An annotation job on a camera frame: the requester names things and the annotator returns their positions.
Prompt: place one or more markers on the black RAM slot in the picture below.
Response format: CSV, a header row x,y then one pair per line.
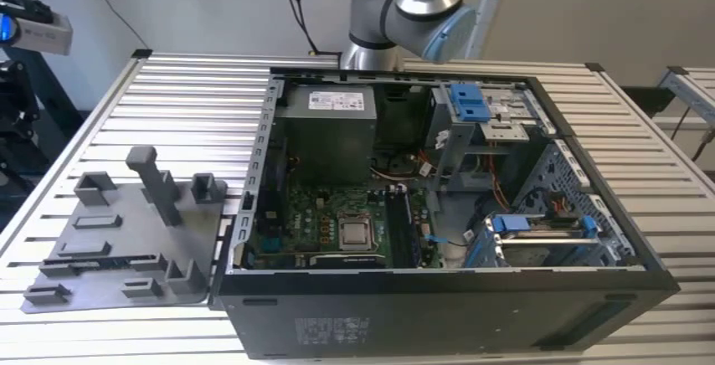
x,y
407,231
393,231
400,231

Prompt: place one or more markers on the black table corner cap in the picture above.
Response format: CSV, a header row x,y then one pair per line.
x,y
141,52
595,67

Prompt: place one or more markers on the grey plastic parts rack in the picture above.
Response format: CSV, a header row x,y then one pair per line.
x,y
133,231

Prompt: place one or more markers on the grey Dell power supply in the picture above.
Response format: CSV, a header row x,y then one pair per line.
x,y
329,143

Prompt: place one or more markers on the green motherboard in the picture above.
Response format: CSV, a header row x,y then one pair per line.
x,y
304,214

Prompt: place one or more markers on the CPU socket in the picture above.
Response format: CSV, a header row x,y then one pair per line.
x,y
355,216

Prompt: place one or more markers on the silver CPU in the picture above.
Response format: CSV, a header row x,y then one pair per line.
x,y
355,233

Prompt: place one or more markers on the black graphics card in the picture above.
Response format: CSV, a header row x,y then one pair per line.
x,y
345,261

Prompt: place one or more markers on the blue optical drive latch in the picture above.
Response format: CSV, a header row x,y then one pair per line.
x,y
466,101

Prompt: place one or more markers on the black open PC case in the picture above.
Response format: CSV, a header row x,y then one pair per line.
x,y
391,319

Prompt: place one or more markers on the metal optical drive cage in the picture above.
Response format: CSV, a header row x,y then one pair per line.
x,y
506,132

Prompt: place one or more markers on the blue disk carrier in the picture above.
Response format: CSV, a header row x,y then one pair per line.
x,y
514,222

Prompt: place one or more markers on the metal disk bay cage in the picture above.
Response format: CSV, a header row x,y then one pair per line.
x,y
536,252

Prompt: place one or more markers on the metal slat side table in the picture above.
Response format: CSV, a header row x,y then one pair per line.
x,y
700,78

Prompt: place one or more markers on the dark metal frame beam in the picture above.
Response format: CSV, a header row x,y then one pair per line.
x,y
49,88

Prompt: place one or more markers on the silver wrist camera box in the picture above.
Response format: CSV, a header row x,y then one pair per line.
x,y
47,36

